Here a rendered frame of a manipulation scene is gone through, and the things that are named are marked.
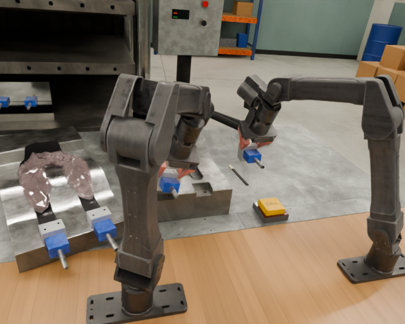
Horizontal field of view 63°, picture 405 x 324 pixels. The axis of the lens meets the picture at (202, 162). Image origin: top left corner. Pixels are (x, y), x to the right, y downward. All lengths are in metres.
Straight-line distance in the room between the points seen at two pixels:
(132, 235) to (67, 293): 0.25
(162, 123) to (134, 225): 0.20
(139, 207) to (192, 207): 0.40
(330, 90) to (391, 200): 0.28
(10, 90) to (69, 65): 0.26
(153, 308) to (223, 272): 0.19
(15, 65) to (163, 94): 1.16
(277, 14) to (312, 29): 0.93
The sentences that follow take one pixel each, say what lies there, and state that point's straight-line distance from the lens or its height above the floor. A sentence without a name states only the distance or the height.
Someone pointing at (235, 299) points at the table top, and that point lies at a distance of 0.78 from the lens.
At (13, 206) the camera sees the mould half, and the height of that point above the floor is 0.87.
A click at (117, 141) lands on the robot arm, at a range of 0.49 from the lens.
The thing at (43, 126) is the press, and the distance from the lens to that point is 1.58.
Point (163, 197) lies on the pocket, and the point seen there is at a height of 0.86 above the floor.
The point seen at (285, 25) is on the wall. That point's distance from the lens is 8.13.
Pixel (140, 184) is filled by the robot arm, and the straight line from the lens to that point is 0.52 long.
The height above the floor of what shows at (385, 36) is 0.70.
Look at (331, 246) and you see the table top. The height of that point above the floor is 0.80.
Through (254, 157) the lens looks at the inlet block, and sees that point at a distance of 1.02.
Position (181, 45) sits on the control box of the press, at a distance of 1.65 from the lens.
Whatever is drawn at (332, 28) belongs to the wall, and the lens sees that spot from 8.63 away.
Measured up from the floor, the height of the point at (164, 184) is 0.94.
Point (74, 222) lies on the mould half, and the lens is 0.87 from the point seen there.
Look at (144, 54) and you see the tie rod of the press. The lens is 1.49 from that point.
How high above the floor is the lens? 1.40
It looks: 29 degrees down
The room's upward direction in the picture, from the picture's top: 6 degrees clockwise
